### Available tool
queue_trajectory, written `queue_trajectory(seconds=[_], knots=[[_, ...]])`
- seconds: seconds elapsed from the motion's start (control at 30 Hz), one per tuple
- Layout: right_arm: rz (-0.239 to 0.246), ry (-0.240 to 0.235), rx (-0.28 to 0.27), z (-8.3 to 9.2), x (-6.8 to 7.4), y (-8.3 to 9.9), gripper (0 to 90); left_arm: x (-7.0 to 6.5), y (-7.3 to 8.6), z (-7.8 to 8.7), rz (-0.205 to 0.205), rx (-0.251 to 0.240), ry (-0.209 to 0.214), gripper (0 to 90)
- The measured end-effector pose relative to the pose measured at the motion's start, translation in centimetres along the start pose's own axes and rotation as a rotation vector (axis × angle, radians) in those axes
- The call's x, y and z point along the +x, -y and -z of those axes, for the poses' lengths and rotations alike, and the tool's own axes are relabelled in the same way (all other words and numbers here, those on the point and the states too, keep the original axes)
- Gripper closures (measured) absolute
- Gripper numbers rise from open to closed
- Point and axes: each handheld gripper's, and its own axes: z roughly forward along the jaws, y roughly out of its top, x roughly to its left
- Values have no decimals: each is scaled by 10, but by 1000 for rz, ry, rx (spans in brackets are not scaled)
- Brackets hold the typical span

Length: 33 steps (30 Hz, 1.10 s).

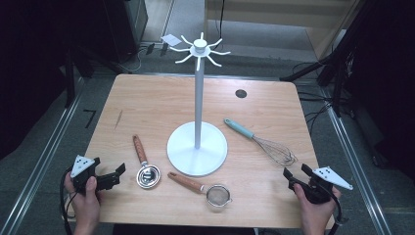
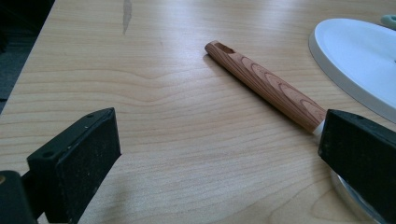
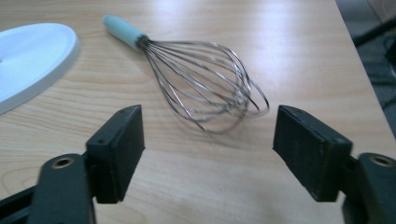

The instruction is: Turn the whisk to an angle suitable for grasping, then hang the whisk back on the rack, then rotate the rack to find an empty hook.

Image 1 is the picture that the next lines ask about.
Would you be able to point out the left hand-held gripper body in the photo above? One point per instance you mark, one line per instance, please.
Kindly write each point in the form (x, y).
(80, 164)

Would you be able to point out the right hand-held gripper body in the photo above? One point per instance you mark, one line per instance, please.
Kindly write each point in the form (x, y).
(329, 176)

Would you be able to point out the white utensil rack stand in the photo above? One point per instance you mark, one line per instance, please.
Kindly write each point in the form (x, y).
(197, 98)

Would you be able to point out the person's left hand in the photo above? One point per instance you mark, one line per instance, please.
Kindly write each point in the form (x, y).
(84, 209)

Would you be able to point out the person's right hand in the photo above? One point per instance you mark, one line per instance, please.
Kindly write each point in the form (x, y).
(314, 215)

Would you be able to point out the black table grommet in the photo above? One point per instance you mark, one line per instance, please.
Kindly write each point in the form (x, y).
(240, 93)

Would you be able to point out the black metal stand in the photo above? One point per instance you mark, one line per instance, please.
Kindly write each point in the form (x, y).
(306, 69)

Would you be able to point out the dark curtain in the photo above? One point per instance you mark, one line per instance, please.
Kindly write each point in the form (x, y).
(391, 81)

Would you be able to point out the white paper sheet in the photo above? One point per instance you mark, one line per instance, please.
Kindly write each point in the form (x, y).
(171, 39)

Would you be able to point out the dark cabinet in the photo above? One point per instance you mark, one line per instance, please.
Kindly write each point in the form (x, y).
(130, 26)

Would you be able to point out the light wooden cabinet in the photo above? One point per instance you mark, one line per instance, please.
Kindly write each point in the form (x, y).
(261, 9)

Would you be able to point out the metal floor rail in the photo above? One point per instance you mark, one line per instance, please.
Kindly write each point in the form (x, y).
(44, 161)
(354, 164)

